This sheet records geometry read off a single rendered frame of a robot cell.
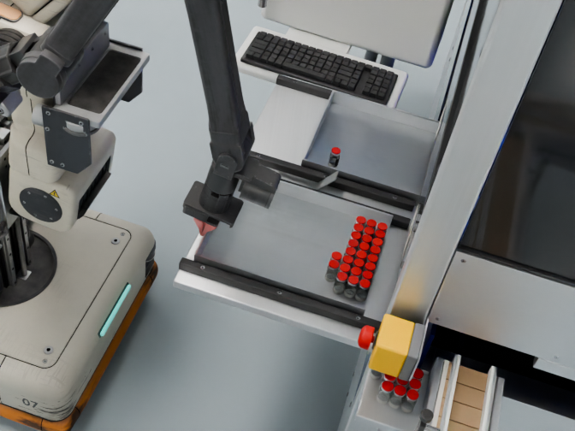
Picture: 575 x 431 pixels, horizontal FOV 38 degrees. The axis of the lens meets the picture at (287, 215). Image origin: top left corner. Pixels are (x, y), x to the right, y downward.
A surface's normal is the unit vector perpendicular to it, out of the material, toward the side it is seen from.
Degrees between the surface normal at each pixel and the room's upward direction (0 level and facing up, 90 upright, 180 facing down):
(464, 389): 0
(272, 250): 0
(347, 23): 90
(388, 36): 90
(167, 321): 0
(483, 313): 90
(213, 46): 92
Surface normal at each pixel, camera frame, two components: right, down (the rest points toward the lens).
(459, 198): -0.29, 0.68
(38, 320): 0.13, -0.67
